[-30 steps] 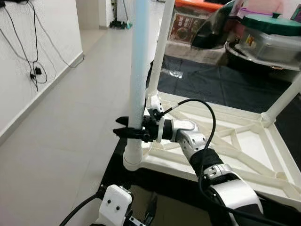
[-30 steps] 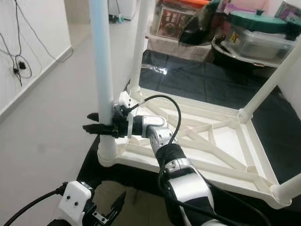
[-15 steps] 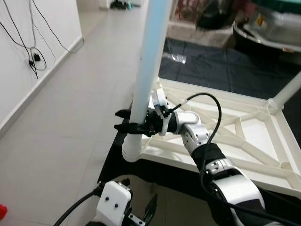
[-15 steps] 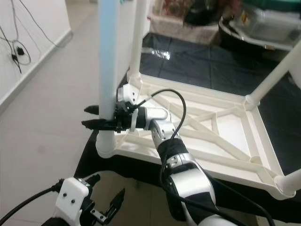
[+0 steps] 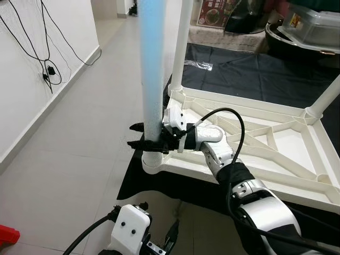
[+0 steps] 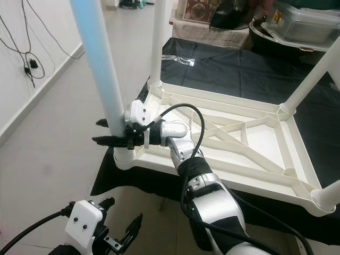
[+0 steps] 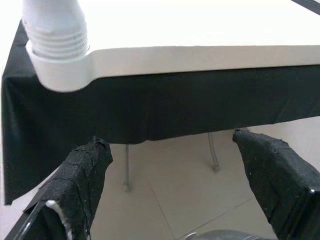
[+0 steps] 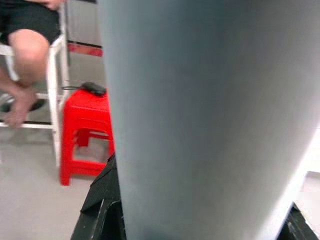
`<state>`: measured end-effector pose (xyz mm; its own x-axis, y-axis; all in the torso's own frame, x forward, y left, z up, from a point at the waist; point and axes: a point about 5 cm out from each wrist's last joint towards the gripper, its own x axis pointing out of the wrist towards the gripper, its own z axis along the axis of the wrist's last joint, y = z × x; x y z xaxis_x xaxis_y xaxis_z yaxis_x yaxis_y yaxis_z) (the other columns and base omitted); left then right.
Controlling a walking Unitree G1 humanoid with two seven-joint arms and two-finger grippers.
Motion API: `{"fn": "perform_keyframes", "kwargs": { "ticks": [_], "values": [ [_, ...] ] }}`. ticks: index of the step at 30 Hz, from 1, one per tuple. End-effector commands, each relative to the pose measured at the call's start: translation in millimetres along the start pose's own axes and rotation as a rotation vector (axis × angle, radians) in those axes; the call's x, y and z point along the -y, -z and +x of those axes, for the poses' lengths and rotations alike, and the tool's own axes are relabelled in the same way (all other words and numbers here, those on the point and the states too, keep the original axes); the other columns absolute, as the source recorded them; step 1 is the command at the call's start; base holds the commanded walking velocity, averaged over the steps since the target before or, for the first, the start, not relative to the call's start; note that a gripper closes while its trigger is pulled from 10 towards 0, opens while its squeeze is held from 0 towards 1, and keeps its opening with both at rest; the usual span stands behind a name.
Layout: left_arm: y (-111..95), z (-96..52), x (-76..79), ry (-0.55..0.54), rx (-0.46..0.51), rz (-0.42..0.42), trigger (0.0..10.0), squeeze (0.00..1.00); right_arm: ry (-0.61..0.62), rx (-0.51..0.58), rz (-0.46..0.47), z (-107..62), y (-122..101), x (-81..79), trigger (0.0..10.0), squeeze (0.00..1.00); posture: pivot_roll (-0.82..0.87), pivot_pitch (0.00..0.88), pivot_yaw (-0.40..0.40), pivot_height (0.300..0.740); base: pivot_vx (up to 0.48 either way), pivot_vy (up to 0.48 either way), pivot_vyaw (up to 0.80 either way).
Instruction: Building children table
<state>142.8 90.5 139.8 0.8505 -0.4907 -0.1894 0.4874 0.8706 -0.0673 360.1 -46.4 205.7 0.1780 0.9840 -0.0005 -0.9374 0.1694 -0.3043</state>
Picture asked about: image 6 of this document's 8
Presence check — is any flat clear tape patch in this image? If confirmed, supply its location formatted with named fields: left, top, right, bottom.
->
left=162, top=54, right=196, bottom=67

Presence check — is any black tablecloth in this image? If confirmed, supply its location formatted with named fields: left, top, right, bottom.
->
left=90, top=37, right=340, bottom=250

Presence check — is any black floor mop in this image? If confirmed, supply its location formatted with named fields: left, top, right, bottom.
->
left=120, top=0, right=147, bottom=9

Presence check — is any white plastic table top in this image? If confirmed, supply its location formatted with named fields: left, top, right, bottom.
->
left=114, top=80, right=340, bottom=218

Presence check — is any beige padded base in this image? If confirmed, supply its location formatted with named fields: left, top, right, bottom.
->
left=173, top=20, right=253, bottom=46

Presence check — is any orange lid storage box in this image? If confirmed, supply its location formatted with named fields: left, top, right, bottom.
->
left=183, top=0, right=221, bottom=23

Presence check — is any shiny black bag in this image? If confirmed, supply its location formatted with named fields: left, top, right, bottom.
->
left=210, top=0, right=258, bottom=30

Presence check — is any black round pan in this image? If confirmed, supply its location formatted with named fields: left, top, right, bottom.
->
left=249, top=21, right=340, bottom=54

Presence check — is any clear plastic storage box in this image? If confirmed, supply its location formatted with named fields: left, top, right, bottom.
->
left=263, top=3, right=340, bottom=51

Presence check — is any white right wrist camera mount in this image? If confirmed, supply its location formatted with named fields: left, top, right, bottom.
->
left=126, top=100, right=150, bottom=147

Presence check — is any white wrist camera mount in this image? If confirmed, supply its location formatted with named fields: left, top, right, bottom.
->
left=126, top=100, right=150, bottom=147
left=65, top=199, right=104, bottom=255

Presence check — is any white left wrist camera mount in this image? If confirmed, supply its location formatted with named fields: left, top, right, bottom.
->
left=65, top=199, right=104, bottom=255

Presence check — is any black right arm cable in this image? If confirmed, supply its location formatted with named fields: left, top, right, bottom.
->
left=146, top=103, right=327, bottom=255

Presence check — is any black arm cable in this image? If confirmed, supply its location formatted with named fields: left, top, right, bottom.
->
left=0, top=201, right=76, bottom=255
left=146, top=103, right=327, bottom=255

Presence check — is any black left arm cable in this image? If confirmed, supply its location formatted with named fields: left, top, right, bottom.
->
left=0, top=201, right=76, bottom=255

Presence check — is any long grey wall cable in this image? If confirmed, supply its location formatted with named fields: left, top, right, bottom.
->
left=21, top=0, right=86, bottom=60

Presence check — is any looped grey wall cable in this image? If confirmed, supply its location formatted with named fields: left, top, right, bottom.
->
left=0, top=0, right=48, bottom=88

